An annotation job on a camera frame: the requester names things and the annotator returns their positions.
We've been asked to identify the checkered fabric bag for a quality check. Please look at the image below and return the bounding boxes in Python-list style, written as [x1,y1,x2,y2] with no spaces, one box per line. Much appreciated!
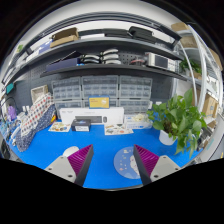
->
[16,92,56,152]

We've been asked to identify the right grey drawer cabinet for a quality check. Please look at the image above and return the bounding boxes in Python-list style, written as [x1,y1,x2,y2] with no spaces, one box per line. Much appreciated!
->
[119,75,153,114]

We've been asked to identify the blue desk mat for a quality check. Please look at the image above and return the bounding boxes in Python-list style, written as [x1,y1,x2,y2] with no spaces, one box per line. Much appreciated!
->
[9,125,198,189]

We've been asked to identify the white patterned box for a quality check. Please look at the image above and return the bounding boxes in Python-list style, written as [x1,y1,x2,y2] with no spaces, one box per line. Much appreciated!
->
[124,114,152,129]

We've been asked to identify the stacked white black headsets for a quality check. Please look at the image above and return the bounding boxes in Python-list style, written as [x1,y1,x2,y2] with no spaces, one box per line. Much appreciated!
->
[81,48,121,64]

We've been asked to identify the dark metal shelf unit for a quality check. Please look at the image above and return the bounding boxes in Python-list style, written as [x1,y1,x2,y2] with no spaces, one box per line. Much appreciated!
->
[1,12,182,87]

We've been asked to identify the white framed picture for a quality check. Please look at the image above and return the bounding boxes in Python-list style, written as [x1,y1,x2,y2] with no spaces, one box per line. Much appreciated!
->
[31,85,48,102]

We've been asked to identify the white keyboard box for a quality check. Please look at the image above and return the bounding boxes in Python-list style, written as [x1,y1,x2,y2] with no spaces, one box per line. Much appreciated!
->
[59,107,124,125]

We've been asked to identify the green potted plant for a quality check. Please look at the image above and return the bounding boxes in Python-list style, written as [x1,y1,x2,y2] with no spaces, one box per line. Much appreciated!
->
[147,89,207,156]

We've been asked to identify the yellow and blue box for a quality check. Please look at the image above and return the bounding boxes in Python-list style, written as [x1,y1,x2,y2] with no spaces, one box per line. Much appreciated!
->
[88,96,110,109]

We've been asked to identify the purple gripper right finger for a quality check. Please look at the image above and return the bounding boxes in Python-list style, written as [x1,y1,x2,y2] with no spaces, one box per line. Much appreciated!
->
[133,145,180,185]

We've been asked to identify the grey electronic instrument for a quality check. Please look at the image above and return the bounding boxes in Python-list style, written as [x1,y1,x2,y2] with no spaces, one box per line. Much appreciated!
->
[146,52,176,72]

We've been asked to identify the grey drawer cabinet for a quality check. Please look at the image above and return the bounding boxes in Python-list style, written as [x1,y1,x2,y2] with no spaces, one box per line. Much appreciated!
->
[81,75,118,107]
[119,75,153,114]
[52,77,82,115]

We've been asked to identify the middle grey drawer cabinet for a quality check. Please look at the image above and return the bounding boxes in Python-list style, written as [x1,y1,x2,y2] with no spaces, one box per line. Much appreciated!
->
[81,75,118,107]

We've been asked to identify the dark blue flat box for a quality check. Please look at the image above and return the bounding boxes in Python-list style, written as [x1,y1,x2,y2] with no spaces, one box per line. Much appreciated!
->
[46,58,80,72]

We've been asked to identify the left grey drawer cabinet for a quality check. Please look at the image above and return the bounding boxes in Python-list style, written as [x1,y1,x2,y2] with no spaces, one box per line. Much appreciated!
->
[52,77,82,115]

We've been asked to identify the left sticker sheet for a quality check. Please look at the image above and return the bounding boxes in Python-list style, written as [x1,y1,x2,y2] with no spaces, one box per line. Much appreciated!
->
[49,122,70,133]

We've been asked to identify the right sticker sheet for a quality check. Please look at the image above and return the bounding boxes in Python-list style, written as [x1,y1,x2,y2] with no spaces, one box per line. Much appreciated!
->
[104,124,133,135]

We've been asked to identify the cardboard box on shelf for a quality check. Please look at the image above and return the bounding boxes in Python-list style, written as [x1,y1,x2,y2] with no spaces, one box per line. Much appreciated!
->
[50,27,79,48]

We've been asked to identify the round space-print mouse pad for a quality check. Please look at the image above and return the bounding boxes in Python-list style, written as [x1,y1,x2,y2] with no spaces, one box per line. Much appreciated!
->
[113,146,140,179]

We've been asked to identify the sticker sheet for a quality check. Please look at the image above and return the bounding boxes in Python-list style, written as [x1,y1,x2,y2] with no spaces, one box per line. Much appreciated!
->
[104,124,133,135]
[49,122,70,133]

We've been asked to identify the small black box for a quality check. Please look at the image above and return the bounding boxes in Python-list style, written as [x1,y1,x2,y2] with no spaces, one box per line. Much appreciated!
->
[71,119,91,132]

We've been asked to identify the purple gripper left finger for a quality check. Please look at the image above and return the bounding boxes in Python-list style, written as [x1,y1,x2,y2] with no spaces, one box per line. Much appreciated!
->
[45,144,94,186]

